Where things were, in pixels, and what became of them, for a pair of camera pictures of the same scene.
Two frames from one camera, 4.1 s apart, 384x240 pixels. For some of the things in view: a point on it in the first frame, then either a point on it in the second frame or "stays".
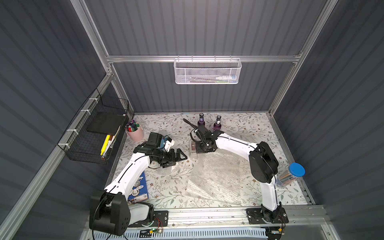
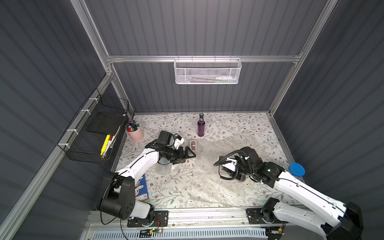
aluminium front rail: (303, 218) stays
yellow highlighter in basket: (105, 144) stays
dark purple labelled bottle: (217, 126) -> (243, 177)
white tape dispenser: (192, 152) stays
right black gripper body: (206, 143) -> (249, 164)
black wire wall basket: (93, 133) stays
